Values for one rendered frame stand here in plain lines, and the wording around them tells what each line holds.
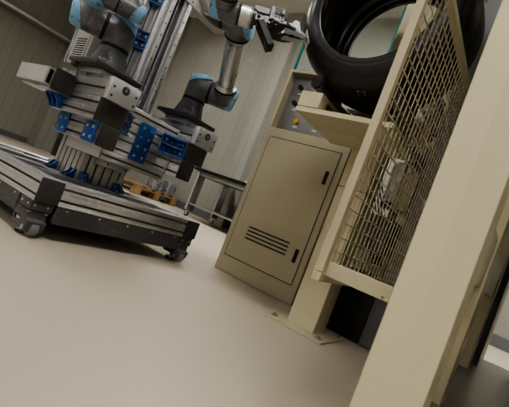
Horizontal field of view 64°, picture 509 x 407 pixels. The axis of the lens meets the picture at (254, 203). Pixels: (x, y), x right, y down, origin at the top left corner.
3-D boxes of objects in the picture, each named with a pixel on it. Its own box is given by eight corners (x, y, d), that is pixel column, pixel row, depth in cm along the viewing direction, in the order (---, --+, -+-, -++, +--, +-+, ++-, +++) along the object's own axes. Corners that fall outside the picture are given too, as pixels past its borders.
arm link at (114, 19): (131, 52, 170) (143, 23, 170) (98, 35, 164) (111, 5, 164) (126, 57, 181) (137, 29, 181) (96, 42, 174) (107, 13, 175)
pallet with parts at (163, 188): (177, 207, 702) (184, 187, 703) (136, 194, 630) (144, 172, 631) (133, 188, 780) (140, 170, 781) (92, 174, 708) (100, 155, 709)
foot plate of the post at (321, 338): (292, 314, 193) (294, 309, 193) (343, 341, 178) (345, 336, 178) (264, 314, 171) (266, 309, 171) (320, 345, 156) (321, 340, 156)
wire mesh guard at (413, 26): (406, 295, 153) (472, 122, 155) (411, 296, 152) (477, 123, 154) (309, 278, 78) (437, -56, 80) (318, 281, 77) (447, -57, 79)
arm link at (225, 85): (211, 95, 221) (230, -4, 179) (237, 105, 221) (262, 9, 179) (204, 107, 213) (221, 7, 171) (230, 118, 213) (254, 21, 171)
